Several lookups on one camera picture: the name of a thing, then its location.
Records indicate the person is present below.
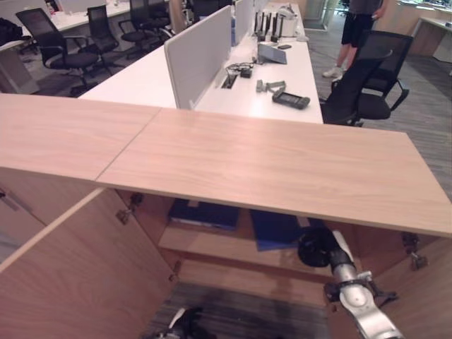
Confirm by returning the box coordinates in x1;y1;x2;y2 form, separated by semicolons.
322;0;390;79

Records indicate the large white desk divider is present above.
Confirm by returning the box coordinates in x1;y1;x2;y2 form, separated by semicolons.
163;4;232;110

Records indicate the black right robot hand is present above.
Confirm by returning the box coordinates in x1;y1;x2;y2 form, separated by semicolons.
297;227;356;268

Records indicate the grey laptop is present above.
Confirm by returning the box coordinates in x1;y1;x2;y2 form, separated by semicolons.
257;42;288;66

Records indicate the black cable bundle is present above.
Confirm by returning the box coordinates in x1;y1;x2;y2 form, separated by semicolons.
225;60;256;73

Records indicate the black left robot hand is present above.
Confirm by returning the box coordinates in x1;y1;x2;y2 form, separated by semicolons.
168;305;205;339

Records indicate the wooden cabinet shelf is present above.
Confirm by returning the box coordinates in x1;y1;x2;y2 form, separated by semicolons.
157;218;331;283

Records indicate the white side desk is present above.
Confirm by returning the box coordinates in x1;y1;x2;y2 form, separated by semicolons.
0;37;40;95

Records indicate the wooden neighbouring cabinet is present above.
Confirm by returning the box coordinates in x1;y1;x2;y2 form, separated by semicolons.
0;92;162;261

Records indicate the black antenna device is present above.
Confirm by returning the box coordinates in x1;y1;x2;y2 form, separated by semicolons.
254;11;284;43

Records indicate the wooden cabinet door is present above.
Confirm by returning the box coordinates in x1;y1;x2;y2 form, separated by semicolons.
0;186;178;339
367;233;452;339

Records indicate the long white office desk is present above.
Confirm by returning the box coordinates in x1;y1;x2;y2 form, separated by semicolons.
78;1;325;125

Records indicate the blue folder with white pages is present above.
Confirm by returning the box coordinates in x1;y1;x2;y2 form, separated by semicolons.
167;198;242;233

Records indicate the wooden background desk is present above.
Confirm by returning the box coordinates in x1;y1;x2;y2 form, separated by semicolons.
409;16;452;65

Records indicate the wooden office cabinet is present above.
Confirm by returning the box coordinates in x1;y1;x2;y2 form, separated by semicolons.
94;107;452;339

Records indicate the black handheld controller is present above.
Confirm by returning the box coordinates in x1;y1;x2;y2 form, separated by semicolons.
271;91;312;110

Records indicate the white appliance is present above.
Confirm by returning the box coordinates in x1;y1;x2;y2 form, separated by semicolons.
276;2;307;38

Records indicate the grey gripper tool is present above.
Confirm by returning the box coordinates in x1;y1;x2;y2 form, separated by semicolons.
256;80;287;95

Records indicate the small white desk divider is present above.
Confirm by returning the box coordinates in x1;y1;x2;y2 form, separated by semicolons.
234;0;256;45

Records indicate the black bag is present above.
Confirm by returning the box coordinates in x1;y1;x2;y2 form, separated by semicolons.
0;17;24;47

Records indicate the black mesh office chair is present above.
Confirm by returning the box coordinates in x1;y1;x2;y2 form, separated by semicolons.
117;0;171;59
78;4;121;70
319;30;415;127
15;8;102;97

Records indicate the metal door hinge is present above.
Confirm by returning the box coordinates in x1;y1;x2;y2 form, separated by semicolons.
401;232;429;272
115;193;144;225
168;260;183;283

